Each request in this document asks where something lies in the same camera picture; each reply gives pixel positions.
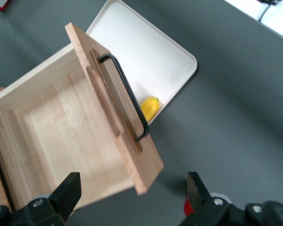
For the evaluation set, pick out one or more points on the beige plastic tray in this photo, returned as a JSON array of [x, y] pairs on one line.
[[143, 47]]

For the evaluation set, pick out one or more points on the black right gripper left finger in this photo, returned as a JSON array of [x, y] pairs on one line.
[[68, 188]]

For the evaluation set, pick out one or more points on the red cola bottle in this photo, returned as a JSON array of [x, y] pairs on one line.
[[188, 208]]

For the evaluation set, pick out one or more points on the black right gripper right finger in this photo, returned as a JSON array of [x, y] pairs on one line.
[[198, 193]]

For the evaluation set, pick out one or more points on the yellow lemon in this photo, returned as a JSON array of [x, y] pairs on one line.
[[149, 107]]

